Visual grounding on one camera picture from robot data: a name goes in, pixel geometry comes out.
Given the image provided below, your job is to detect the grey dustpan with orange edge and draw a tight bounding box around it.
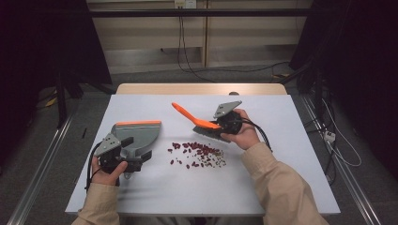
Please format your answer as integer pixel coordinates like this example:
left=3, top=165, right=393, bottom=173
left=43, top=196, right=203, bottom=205
left=110, top=120, right=162, bottom=180

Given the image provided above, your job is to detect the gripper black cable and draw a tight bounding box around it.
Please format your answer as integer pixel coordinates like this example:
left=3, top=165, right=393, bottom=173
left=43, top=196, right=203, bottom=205
left=84, top=142, right=104, bottom=192
left=240, top=116, right=273, bottom=153

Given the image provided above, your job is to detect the black horizontal bar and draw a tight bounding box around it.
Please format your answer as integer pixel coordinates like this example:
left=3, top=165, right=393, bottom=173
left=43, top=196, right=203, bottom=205
left=88, top=8, right=311, bottom=18

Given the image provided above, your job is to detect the orange brush with grey bristles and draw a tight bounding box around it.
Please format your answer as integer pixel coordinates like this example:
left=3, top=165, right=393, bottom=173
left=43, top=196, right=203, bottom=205
left=171, top=101, right=233, bottom=143

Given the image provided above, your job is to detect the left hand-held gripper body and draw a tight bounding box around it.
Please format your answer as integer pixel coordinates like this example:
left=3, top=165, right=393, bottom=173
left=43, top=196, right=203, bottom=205
left=93, top=133, right=144, bottom=173

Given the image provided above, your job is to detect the black hanging cable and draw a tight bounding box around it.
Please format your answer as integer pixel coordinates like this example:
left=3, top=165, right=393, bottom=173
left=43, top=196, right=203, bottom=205
left=176, top=7, right=217, bottom=83

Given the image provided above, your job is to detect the white power adapter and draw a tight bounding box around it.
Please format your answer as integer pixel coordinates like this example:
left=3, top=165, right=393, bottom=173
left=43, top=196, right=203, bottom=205
left=323, top=130, right=337, bottom=143

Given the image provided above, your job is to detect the black metal stand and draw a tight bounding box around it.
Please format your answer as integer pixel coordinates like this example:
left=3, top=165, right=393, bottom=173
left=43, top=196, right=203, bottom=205
left=280, top=59, right=332, bottom=126
left=54, top=69, right=116, bottom=129

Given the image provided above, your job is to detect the aluminium floor rail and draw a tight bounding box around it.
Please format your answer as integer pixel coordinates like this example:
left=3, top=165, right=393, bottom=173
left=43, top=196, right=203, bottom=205
left=299, top=95, right=383, bottom=225
left=6, top=115, right=74, bottom=225

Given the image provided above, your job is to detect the white table mat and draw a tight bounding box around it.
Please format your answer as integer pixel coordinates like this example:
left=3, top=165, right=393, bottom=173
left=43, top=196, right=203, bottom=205
left=65, top=94, right=342, bottom=217

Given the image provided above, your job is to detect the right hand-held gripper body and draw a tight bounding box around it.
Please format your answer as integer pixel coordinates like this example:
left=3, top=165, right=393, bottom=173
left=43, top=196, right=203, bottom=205
left=213, top=100, right=243, bottom=135

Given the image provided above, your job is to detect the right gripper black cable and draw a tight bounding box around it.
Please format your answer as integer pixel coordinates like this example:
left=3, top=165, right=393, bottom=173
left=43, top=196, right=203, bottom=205
left=240, top=116, right=273, bottom=153

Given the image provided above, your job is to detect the person's left hand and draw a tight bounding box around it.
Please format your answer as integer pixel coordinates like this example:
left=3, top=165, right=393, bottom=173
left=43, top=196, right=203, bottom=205
left=91, top=157, right=129, bottom=187

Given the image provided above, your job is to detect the black curtain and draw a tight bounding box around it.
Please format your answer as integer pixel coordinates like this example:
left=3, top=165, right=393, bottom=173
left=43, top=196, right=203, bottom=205
left=0, top=0, right=113, bottom=167
left=289, top=0, right=398, bottom=179

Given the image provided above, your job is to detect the white cable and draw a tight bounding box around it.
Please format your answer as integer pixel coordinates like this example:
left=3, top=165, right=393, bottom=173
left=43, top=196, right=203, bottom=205
left=322, top=97, right=363, bottom=168

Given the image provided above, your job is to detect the white wall socket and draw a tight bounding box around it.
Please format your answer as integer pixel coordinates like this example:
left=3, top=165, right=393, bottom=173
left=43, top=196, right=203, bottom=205
left=174, top=0, right=197, bottom=9

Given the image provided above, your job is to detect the scatter of red beans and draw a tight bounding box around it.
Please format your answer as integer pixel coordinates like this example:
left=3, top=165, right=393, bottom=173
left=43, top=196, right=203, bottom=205
left=167, top=141, right=228, bottom=170

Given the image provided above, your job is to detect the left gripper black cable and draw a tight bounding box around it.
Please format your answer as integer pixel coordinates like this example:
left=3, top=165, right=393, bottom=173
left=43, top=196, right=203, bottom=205
left=84, top=142, right=104, bottom=192

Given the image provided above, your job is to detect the person's right hand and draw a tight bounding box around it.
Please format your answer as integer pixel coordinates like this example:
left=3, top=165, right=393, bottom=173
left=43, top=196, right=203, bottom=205
left=221, top=108, right=261, bottom=151

